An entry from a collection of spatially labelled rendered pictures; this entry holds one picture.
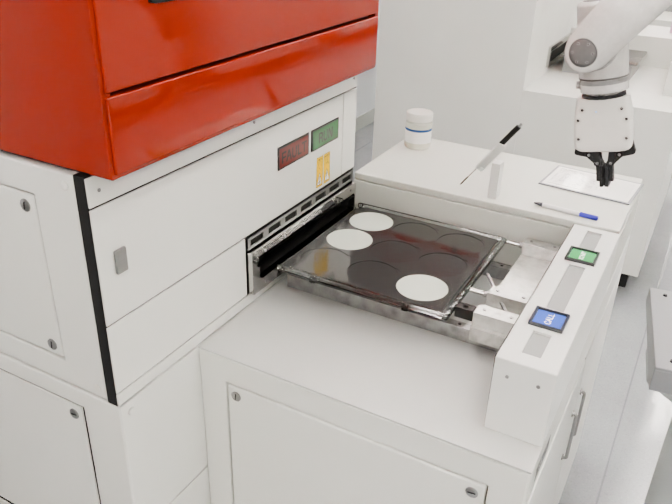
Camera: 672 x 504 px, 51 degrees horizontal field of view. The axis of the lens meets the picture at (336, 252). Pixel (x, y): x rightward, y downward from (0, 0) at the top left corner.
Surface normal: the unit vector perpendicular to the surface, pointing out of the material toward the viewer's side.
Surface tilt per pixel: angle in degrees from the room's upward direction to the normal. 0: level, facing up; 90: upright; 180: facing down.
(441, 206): 90
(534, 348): 0
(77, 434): 90
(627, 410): 0
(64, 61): 90
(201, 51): 90
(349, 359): 0
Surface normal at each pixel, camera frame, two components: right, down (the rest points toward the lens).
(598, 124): -0.48, 0.40
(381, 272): 0.03, -0.88
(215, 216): 0.87, 0.25
